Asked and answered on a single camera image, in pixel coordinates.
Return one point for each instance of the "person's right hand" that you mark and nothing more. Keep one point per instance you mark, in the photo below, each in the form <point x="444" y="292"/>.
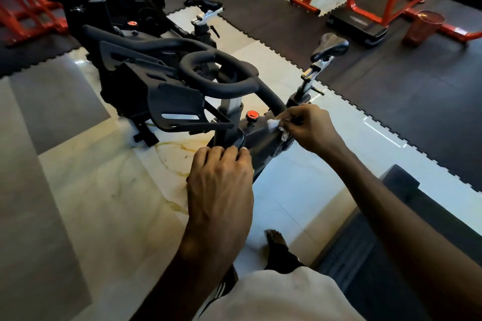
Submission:
<point x="310" y="129"/>

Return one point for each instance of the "person's right forearm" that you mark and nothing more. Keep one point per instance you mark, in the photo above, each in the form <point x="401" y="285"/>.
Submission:
<point x="407" y="234"/>

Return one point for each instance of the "person's left hand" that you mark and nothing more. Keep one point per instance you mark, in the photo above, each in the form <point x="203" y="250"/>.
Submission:
<point x="220" y="200"/>

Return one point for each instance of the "person's bare foot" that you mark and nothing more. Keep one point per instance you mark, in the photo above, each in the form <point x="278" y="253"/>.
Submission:
<point x="275" y="242"/>

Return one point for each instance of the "brown waste bin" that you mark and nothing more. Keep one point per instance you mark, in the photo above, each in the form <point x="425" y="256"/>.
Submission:
<point x="424" y="27"/>

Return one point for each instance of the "person's left forearm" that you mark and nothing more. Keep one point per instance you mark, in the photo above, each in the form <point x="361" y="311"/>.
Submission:
<point x="188" y="287"/>

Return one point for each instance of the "black striped trousers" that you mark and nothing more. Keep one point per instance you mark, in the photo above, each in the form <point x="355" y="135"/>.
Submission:
<point x="256" y="268"/>

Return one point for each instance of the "black interlocking foam mat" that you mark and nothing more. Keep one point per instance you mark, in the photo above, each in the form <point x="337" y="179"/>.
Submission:
<point x="301" y="31"/>

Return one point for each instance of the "small white wipe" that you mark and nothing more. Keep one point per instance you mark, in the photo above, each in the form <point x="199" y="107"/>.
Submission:
<point x="275" y="127"/>

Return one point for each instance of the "black treadmill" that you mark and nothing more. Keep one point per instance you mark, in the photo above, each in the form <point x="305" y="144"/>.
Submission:
<point x="407" y="272"/>

